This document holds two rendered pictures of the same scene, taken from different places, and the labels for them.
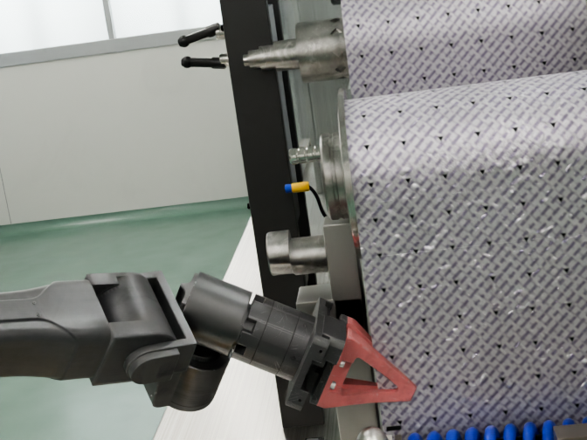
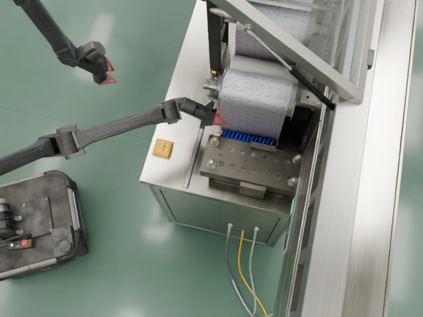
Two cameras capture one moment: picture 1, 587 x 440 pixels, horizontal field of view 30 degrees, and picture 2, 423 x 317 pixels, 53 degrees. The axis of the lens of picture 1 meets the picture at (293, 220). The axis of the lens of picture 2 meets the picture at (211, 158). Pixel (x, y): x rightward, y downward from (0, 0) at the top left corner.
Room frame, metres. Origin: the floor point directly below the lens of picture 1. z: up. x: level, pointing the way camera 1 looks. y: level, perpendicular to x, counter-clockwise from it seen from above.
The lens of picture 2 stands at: (0.15, -0.16, 2.59)
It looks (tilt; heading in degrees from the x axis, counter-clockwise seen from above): 69 degrees down; 13
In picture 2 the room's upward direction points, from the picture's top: 5 degrees counter-clockwise
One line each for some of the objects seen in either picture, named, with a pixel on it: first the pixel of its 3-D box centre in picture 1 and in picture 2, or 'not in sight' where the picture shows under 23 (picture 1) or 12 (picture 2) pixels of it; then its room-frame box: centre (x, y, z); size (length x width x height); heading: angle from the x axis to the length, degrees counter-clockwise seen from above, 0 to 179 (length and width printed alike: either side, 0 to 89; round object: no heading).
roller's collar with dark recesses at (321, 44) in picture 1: (328, 50); (234, 14); (1.17, -0.06, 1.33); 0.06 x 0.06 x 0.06; 84
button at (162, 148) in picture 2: not in sight; (162, 148); (0.78, 0.19, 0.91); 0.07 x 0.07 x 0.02; 84
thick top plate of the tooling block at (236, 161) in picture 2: not in sight; (253, 165); (0.72, -0.20, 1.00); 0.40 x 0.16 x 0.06; 84
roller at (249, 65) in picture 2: not in sight; (263, 76); (1.02, -0.19, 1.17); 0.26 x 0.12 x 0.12; 84
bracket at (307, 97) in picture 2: not in sight; (309, 98); (0.89, -0.35, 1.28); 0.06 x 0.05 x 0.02; 84
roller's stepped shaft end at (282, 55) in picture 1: (272, 57); (218, 11); (1.17, 0.00, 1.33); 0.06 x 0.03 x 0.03; 84
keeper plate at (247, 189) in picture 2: not in sight; (252, 190); (0.63, -0.21, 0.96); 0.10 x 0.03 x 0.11; 84
